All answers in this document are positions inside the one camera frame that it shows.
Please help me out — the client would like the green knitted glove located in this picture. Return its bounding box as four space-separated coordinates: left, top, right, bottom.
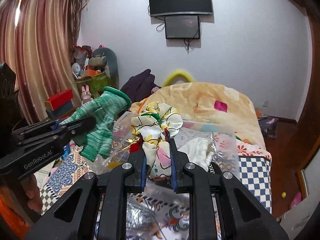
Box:
60 86 131 162

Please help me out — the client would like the floral silk scrunchie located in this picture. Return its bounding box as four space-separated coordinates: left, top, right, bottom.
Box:
131 102 183 181

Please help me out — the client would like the clear plastic storage box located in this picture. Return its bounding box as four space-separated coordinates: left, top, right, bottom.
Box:
101 112 240 178

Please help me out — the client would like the silver scrubber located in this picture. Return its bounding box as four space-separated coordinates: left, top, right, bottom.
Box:
126 180 189 239

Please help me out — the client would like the left hand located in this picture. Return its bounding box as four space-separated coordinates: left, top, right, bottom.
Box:
21 174 43 213

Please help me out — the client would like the pink rabbit toy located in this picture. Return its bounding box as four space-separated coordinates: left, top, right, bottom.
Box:
81 85 93 104

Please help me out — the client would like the red box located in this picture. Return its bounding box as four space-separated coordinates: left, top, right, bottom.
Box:
44 89 73 111

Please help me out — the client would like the green cardboard box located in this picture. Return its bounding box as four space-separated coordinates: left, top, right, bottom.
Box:
75 73 113 99

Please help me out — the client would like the dark purple garment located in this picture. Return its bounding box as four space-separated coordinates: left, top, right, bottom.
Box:
120 69 161 102

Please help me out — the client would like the grey green plush toy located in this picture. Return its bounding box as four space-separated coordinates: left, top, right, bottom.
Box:
88 47 118 79

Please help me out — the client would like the patchwork patterned bedspread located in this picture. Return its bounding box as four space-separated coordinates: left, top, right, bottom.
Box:
40 141 272 239

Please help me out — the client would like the pink striped curtain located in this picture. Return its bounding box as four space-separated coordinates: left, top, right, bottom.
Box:
1 0 81 124

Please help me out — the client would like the beige fleece blanket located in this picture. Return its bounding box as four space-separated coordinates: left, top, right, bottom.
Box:
130 82 266 150

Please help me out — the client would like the brown wooden door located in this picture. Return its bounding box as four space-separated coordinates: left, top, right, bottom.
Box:
286 0 319 170

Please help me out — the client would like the yellow plush ring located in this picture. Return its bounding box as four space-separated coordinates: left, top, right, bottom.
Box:
162 69 195 87

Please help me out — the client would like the small wall monitor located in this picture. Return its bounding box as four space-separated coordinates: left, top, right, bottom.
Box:
164 15 200 40

